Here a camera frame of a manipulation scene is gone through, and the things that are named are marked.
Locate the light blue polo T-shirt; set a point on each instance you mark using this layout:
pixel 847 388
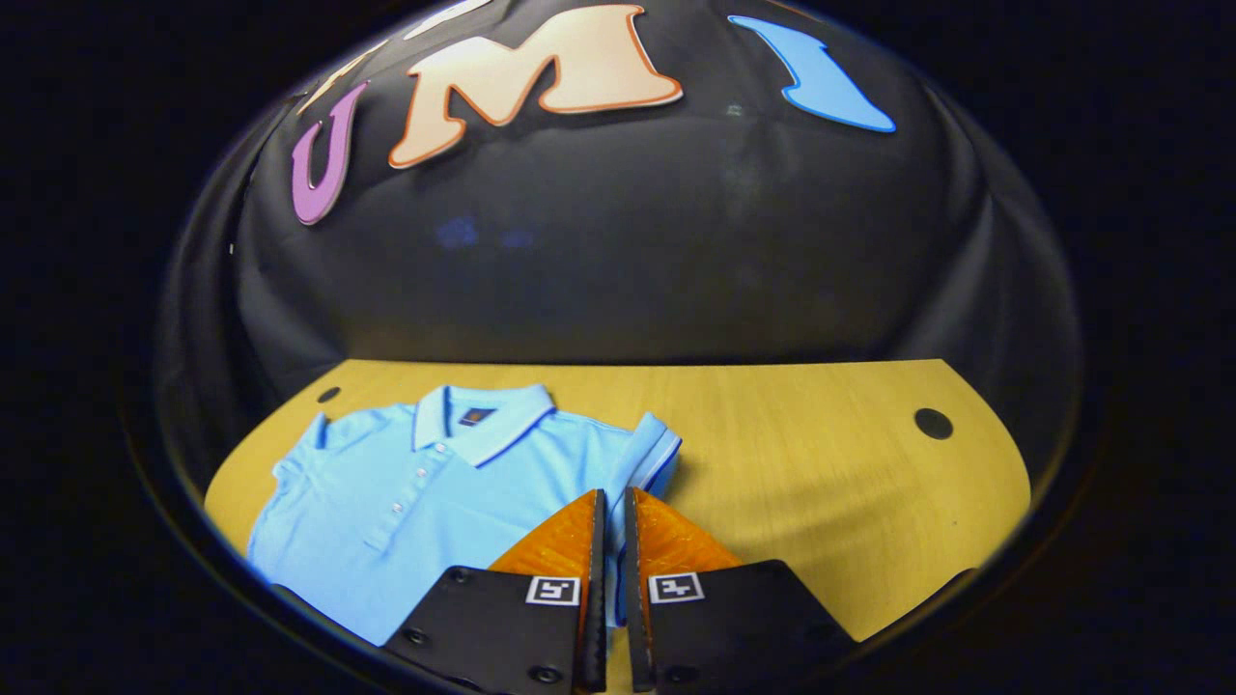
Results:
pixel 435 492

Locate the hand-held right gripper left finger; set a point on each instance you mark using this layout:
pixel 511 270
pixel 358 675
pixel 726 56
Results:
pixel 594 598

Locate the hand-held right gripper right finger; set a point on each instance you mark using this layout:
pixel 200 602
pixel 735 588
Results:
pixel 634 598

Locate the black backdrop cloth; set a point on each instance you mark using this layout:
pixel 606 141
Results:
pixel 618 261

